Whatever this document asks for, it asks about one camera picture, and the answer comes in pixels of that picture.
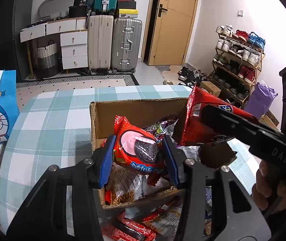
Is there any white red snack pack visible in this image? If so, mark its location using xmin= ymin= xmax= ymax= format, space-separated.
xmin=104 ymin=163 xmax=171 ymax=205

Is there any red chip bag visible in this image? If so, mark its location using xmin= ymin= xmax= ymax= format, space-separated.
xmin=172 ymin=87 xmax=259 ymax=146

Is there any purple white snack pack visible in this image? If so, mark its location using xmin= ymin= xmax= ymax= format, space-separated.
xmin=143 ymin=115 xmax=178 ymax=143

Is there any red Oreo snack pack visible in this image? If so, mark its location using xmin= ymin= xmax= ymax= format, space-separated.
xmin=113 ymin=115 xmax=164 ymax=174

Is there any person's right hand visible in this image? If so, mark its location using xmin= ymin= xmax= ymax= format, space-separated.
xmin=252 ymin=160 xmax=286 ymax=213

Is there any SF cardboard box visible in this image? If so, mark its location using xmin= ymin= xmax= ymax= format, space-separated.
xmin=90 ymin=97 xmax=187 ymax=210

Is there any small cardboard box on floor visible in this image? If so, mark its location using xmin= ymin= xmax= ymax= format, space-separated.
xmin=199 ymin=81 xmax=221 ymax=97

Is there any purple plastic bag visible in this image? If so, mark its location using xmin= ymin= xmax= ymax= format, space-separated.
xmin=244 ymin=81 xmax=278 ymax=120

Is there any white red noodle pack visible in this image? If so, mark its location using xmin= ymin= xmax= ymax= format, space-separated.
xmin=142 ymin=201 xmax=183 ymax=240

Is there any red small snack pack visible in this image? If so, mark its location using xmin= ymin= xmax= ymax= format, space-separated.
xmin=101 ymin=213 xmax=157 ymax=241

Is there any wooden shoe rack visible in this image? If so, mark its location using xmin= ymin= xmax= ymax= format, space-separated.
xmin=209 ymin=25 xmax=266 ymax=109

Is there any plaid blue tablecloth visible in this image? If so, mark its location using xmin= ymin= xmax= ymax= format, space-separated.
xmin=0 ymin=84 xmax=259 ymax=234

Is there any patterned floor rug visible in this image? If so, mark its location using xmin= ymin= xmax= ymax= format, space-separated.
xmin=16 ymin=74 xmax=139 ymax=109

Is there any silver aluminium suitcase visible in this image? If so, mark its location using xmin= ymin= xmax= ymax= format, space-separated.
xmin=111 ymin=18 xmax=142 ymax=74

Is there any woven laundry basket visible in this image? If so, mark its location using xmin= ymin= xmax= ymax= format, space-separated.
xmin=36 ymin=40 xmax=59 ymax=78

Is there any wooden door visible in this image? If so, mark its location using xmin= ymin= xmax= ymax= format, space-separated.
xmin=146 ymin=0 xmax=197 ymax=66

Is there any blue Doraemon tote bag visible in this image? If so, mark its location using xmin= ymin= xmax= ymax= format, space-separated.
xmin=0 ymin=70 xmax=19 ymax=142

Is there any white drawer desk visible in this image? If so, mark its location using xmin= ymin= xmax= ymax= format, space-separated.
xmin=19 ymin=17 xmax=88 ymax=72

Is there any beige hard suitcase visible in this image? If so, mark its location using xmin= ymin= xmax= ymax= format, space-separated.
xmin=87 ymin=15 xmax=114 ymax=73

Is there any stack of shoe boxes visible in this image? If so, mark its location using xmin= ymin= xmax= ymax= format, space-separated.
xmin=116 ymin=0 xmax=138 ymax=18

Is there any black refrigerator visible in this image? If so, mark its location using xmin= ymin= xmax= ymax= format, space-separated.
xmin=0 ymin=0 xmax=32 ymax=81

